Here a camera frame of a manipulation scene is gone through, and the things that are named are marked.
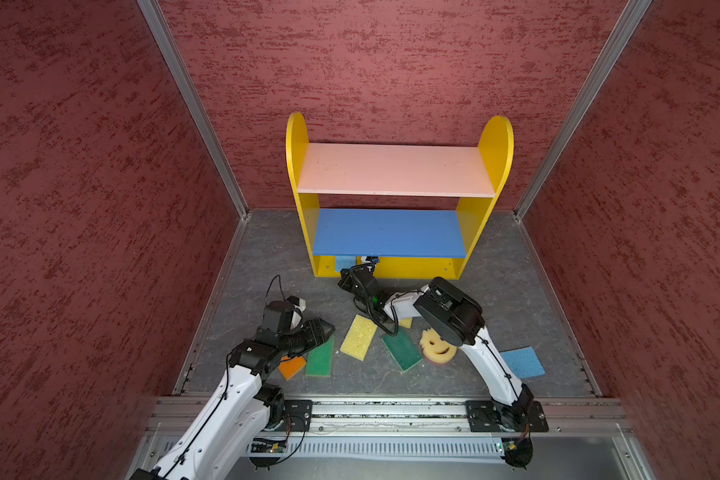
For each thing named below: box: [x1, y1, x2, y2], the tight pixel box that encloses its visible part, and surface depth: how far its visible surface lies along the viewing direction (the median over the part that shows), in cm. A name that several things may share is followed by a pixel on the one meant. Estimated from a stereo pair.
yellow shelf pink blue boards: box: [286, 112, 514, 280], surface depth 81 cm
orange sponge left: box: [278, 356, 307, 381], surface depth 82 cm
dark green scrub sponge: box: [381, 326, 423, 372], surface depth 87 cm
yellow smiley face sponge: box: [420, 327, 458, 364], surface depth 83 cm
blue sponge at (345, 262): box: [336, 256, 356, 272], surface depth 105 cm
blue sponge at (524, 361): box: [500, 346, 546, 379], surface depth 85 cm
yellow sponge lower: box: [340, 314, 378, 362], surface depth 88 cm
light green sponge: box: [305, 334, 335, 377], surface depth 84 cm
